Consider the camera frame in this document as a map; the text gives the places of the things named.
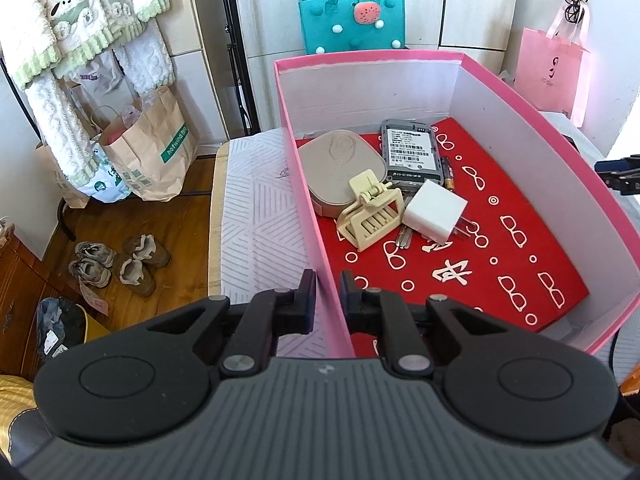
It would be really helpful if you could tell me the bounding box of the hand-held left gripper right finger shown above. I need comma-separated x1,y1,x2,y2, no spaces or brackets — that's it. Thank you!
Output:
340,270,506,376

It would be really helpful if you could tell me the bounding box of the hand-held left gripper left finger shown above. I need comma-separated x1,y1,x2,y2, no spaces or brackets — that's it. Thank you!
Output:
145,269,317,378

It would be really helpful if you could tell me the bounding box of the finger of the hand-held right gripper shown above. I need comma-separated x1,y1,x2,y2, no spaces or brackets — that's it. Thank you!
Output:
595,154,640,196

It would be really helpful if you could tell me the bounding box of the cream hair claw clip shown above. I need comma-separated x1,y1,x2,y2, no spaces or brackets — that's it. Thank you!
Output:
336,170,405,252

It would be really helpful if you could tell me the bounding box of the white charger plug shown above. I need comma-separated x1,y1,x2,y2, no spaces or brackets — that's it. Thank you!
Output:
401,180,476,243

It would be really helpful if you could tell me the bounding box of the beige rounded compact case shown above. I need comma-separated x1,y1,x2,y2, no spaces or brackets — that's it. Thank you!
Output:
298,130,387,218

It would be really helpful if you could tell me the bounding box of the pink cardboard box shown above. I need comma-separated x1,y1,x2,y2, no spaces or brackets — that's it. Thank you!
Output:
273,50,640,361

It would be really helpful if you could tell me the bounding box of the grey device with white label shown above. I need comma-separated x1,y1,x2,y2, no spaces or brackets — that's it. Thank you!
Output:
378,119,445,192

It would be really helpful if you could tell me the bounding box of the pink paper bag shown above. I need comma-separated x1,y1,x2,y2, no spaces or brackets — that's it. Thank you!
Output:
515,0,591,128

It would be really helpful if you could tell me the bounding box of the brown fleece boot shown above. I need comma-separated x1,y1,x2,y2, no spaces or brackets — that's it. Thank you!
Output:
118,257,157,297
122,234,171,267

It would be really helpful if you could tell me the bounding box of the brown paper bag green label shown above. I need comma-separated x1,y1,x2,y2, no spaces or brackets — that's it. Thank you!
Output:
90,85,199,202

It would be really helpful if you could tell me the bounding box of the grey sneaker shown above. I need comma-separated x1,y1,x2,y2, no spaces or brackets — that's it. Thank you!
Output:
75,242,117,267
68,259,112,288

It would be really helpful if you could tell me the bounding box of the white green plastic bag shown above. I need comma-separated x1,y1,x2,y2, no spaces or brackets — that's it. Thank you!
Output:
75,155,133,203

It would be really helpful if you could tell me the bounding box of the dark bag with papers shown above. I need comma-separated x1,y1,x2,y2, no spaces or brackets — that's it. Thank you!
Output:
37,297,87,357

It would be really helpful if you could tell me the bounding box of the plain brown paper bag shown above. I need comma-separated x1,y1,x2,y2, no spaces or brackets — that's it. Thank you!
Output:
35,142,91,208

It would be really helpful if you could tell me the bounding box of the teal felt handbag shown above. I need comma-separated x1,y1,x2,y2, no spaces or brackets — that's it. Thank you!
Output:
299,0,406,56

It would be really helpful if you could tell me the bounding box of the yellow striped cloth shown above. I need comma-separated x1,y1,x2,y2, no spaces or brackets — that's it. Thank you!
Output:
0,374,56,466

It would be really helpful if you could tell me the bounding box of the white printed plastic bag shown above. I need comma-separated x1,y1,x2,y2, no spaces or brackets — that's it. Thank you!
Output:
65,50,126,106

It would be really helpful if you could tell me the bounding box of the white fluffy robe green trim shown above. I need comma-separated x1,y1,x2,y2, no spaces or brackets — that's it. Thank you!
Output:
0,0,176,191

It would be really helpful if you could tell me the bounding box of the black hair tie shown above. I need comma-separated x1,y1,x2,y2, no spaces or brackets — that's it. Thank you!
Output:
565,0,593,23

